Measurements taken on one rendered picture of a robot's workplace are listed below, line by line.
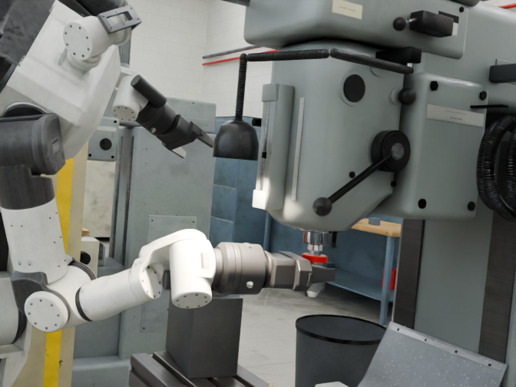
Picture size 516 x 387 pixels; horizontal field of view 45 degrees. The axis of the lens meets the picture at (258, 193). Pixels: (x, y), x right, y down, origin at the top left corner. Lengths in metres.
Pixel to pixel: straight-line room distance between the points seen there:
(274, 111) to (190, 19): 10.12
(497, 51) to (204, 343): 0.88
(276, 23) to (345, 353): 2.14
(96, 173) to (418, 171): 8.50
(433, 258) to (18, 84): 0.91
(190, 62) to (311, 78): 10.02
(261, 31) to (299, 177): 0.27
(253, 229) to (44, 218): 7.50
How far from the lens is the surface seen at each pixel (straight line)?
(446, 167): 1.15
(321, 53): 0.90
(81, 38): 1.12
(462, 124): 1.18
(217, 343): 1.47
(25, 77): 1.14
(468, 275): 1.36
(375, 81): 1.06
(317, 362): 3.04
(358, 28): 1.02
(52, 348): 2.82
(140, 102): 1.57
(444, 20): 1.10
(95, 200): 9.48
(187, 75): 10.98
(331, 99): 1.01
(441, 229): 1.40
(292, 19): 1.03
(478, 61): 1.23
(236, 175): 8.38
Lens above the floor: 1.42
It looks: 3 degrees down
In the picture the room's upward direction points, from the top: 5 degrees clockwise
